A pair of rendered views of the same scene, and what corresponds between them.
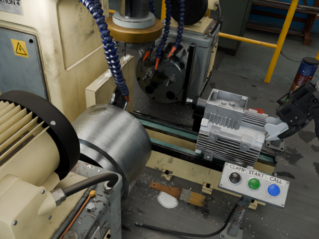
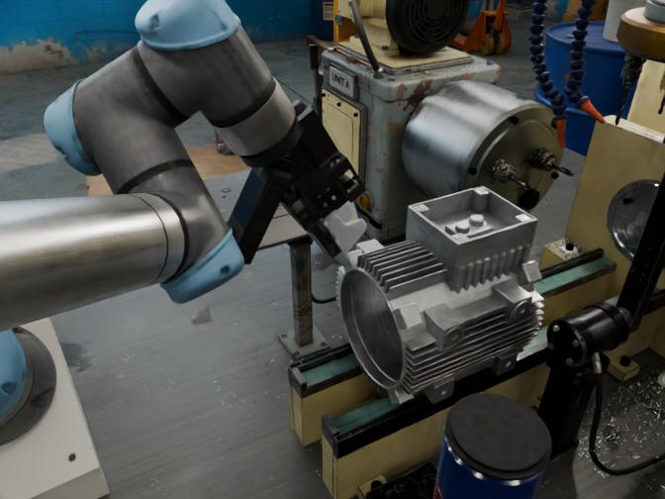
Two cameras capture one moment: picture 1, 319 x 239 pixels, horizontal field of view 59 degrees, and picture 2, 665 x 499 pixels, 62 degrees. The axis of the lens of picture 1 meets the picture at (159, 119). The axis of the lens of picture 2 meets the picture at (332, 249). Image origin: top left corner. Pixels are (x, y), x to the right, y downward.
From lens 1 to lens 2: 1.32 m
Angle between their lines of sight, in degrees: 98
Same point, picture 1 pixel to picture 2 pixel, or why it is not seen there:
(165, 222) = not seen: hidden behind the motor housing
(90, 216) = (360, 68)
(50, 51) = not seen: hidden behind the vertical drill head
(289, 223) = (228, 430)
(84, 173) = (412, 74)
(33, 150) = not seen: outside the picture
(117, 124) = (478, 102)
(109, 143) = (448, 96)
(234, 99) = (481, 249)
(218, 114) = (452, 212)
